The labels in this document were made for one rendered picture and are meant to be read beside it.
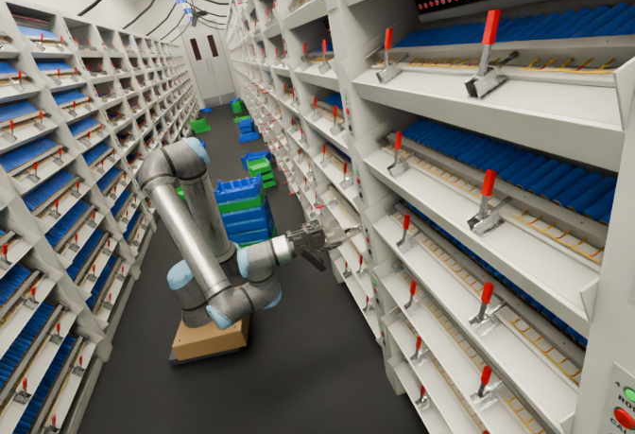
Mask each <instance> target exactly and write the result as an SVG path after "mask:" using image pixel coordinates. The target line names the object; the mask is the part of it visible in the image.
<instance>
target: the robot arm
mask: <svg viewBox="0 0 635 434"><path fill-rule="evenodd" d="M209 163H210V158H209V156H208V154H207V152H206V150H205V148H204V147H203V145H202V144H201V143H200V142H199V140H198V139H197V138H195V137H190V138H187V139H182V140H181V141H178V142H176V143H173V144H170V145H168V146H165V147H162V148H157V149H155V150H153V151H152V152H150V153H149V154H148V155H147V156H146V158H145V159H144V161H143V162H142V165H141V167H140V169H139V174H138V185H139V188H140V190H141V192H142V194H143V195H144V196H145V197H148V198H150V199H151V200H152V202H153V204H154V206H155V208H156V209H157V211H158V213H159V215H160V217H161V218H162V220H163V223H164V224H165V226H166V228H167V230H168V232H169V233H170V234H171V236H172V238H173V240H174V241H175V243H176V245H177V247H178V249H179V250H180V253H181V255H182V256H183V258H184V260H182V261H180V262H179V263H178V264H176V265H175V266H174V267H173V268H172V269H171V270H170V271H169V272H168V274H167V281H168V284H169V286H170V288H171V289H172V291H173V293H174V295H175V297H176V299H177V301H178V303H179V305H180V307H181V318H182V321H183V323H184V325H185V326H187V327H189V328H198V327H201V326H204V325H206V324H208V323H209V322H211V321H214V322H215V324H216V325H217V327H218V328H219V329H221V330H225V329H227V328H229V327H230V326H232V325H234V324H235V323H236V322H238V321H240V320H242V319H243V318H245V317H246V316H247V315H248V314H250V313H251V312H253V311H255V310H257V309H258V308H263V309H267V308H270V307H272V306H274V305H275V304H277V303H278V302H279V300H280V299H281V297H282V291H281V285H280V283H279V281H278V278H277V275H276V272H275V269H274V268H277V267H278V266H282V265H285V264H288V263H291V262H292V261H293V260H292V257H293V258H295V257H297V255H296V252H299V254H300V255H301V256H302V257H303V258H304V259H306V260H307V261H308V262H309V263H310V264H312V265H313V266H314V267H315V268H316V269H318V270H319V271H320V272H323V271H324V270H326V269H327V268H326V266H325V264H324V261H323V260H322V259H320V258H318V257H317V256H316V255H315V253H317V252H327V251H331V250H333V249H335V248H337V247H339V246H341V245H342V244H343V243H345V242H346V241H348V240H349V239H350V238H351V237H352V236H354V233H351V234H346V233H347V232H348V231H349V230H350V229H351V228H350V227H348V228H340V226H339V224H338V223H337V221H336V220H335V219H333V220H331V222H330V226H329V228H327V229H324V230H323V229H322V227H321V225H320V223H319V221H318V220H317V219H315V220H312V221H309V222H306V223H303V224H302V226H301V227H300V228H301V230H298V231H296V232H293V233H291V232H290V231H287V232H286V234H287V238H285V235H281V236H278V237H275V238H272V239H269V240H267V241H264V242H261V243H258V244H255V245H252V246H249V247H248V246H246V247H245V248H244V249H240V247H239V246H238V245H237V244H236V243H235V242H232V241H230V240H229V239H228V236H227V233H226V230H225V227H224V224H223V220H222V217H221V215H220V212H219V209H218V205H217V202H216V199H215V194H214V190H213V188H212V185H211V182H210V178H209V175H208V172H207V166H206V165H207V164H209ZM175 177H177V178H178V179H179V181H180V186H181V188H182V191H183V194H184V196H185V198H186V200H187V203H188V206H189V208H190V211H191V214H192V216H193V218H192V217H191V215H190V214H189V212H188V210H187V209H186V207H185V205H184V203H183V202H182V200H181V198H180V196H179V194H178V192H177V191H176V189H175V187H174V184H175V182H176V181H175V179H174V178H175ZM193 219H194V220H193ZM302 228H303V229H302ZM325 239H327V241H328V242H326V241H325ZM239 273H241V275H242V277H243V278H247V277H248V280H249V282H248V283H246V284H244V285H242V286H240V287H239V288H237V289H234V288H233V286H232V284H231V283H230V282H229V279H230V278H232V277H233V276H235V275H236V274H239Z"/></svg>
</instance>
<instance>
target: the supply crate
mask: <svg viewBox="0 0 635 434"><path fill-rule="evenodd" d="M257 175H258V177H256V179H257V182H258V185H257V182H255V183H253V182H252V181H253V180H254V179H253V178H249V182H250V185H251V186H250V187H249V186H248V183H247V180H246V179H243V180H240V181H241V183H242V186H243V188H242V189H240V186H239V183H238V181H233V182H232V183H233V186H234V190H232V187H231V184H230V182H224V183H223V184H224V187H225V189H227V191H228V193H225V192H223V190H222V187H221V181H218V187H217V188H216V190H215V191H214V194H215V199H216V202H222V201H228V200H237V199H242V198H247V197H252V196H257V195H260V192H261V189H262V186H263V180H262V176H261V173H257ZM218 190H219V191H220V194H218V195H217V192H216V191H218Z"/></svg>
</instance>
